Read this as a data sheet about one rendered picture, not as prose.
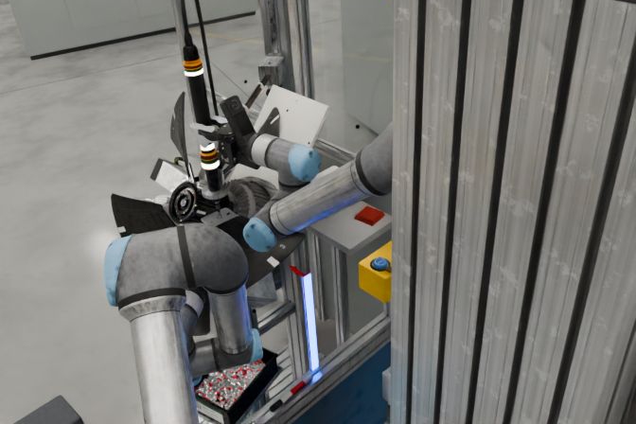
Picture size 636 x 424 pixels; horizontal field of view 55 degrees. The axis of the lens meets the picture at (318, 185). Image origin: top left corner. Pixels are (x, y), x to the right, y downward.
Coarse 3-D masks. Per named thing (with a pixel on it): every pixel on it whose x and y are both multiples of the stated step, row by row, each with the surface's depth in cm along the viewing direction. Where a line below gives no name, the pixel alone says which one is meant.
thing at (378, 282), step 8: (384, 248) 170; (368, 256) 167; (376, 256) 167; (384, 256) 167; (360, 264) 165; (368, 264) 165; (360, 272) 166; (368, 272) 163; (376, 272) 162; (384, 272) 162; (360, 280) 168; (368, 280) 165; (376, 280) 163; (384, 280) 160; (368, 288) 167; (376, 288) 164; (384, 288) 161; (376, 296) 166; (384, 296) 163
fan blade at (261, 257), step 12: (240, 216) 167; (228, 228) 162; (240, 228) 162; (240, 240) 157; (288, 240) 156; (300, 240) 155; (252, 252) 154; (264, 252) 154; (276, 252) 153; (288, 252) 152; (252, 264) 152; (264, 264) 151; (252, 276) 149
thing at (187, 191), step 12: (180, 192) 171; (192, 192) 168; (228, 192) 175; (168, 204) 171; (180, 204) 170; (192, 204) 166; (204, 204) 166; (216, 204) 170; (228, 204) 173; (180, 216) 168; (192, 216) 165; (204, 216) 167
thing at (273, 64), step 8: (272, 56) 210; (280, 56) 210; (264, 64) 204; (272, 64) 204; (280, 64) 205; (264, 72) 204; (272, 72) 204; (280, 72) 206; (272, 80) 205; (280, 80) 206
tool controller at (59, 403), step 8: (56, 400) 112; (64, 400) 112; (40, 408) 112; (48, 408) 111; (56, 408) 110; (64, 408) 110; (72, 408) 109; (24, 416) 110; (32, 416) 110; (40, 416) 109; (48, 416) 108; (56, 416) 108; (64, 416) 107; (72, 416) 107
